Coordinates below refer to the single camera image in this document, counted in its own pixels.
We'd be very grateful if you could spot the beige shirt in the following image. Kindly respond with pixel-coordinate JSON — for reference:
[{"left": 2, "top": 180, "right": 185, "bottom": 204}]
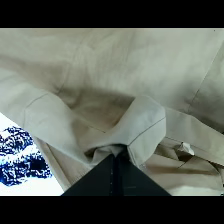
[{"left": 0, "top": 27, "right": 224, "bottom": 197}]

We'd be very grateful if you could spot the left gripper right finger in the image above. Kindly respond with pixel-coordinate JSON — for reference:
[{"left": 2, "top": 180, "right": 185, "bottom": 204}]
[{"left": 115, "top": 148, "right": 172, "bottom": 197}]

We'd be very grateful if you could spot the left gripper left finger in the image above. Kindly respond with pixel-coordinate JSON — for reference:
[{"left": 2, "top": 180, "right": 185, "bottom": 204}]
[{"left": 61, "top": 152, "right": 116, "bottom": 197}]

